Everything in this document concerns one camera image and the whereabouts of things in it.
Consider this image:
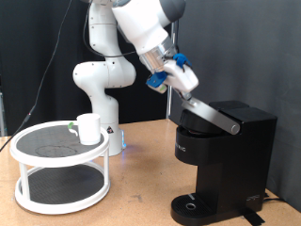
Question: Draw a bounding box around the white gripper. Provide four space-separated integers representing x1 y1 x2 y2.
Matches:
162 58 199 105

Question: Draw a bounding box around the black Keurig coffee machine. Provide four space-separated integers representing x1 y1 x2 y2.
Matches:
170 96 278 226

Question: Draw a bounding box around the white mug with green tape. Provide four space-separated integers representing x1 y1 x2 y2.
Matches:
68 113 102 146

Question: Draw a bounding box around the silver vertical pole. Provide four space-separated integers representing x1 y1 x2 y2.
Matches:
166 18 181 121

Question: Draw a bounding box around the grey fabric backdrop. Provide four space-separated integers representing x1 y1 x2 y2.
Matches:
168 0 301 213

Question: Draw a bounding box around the white two-tier turntable stand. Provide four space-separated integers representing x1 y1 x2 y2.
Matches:
8 120 111 216

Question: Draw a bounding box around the black tape strip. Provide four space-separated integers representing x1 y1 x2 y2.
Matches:
239 206 266 226

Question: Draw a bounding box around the black curtain backdrop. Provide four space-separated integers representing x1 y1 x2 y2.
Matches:
0 0 177 137

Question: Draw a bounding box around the wrist camera on blue mount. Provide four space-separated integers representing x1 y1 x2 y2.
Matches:
145 71 170 95

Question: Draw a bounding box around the large blue cable clip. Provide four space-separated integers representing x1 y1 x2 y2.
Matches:
172 52 192 70

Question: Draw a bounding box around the black power cord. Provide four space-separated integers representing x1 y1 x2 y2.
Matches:
262 191 285 202

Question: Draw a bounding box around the black camera cable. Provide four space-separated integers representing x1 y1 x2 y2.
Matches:
0 0 141 153

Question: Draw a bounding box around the grey metal post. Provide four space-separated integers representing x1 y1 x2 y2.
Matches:
0 74 7 137

